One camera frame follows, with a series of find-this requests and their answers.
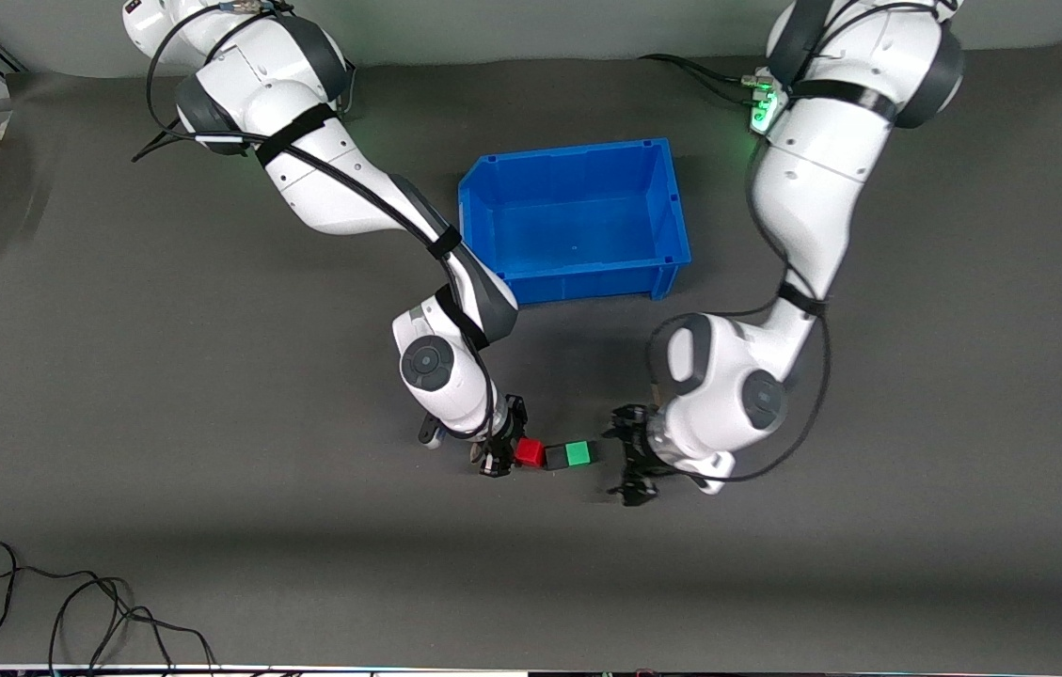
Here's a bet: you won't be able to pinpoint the black cable along right arm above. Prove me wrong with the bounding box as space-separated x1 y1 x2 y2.
131 0 499 443

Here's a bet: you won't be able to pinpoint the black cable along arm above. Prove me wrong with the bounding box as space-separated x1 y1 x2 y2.
645 160 834 483
131 0 499 443

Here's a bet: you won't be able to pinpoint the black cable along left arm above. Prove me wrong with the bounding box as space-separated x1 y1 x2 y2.
645 160 834 483

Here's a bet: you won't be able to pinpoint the blue plastic storage bin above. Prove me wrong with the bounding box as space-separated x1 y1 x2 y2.
457 138 692 307

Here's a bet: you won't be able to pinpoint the left arm base black cables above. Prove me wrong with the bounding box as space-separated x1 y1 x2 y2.
639 54 769 102

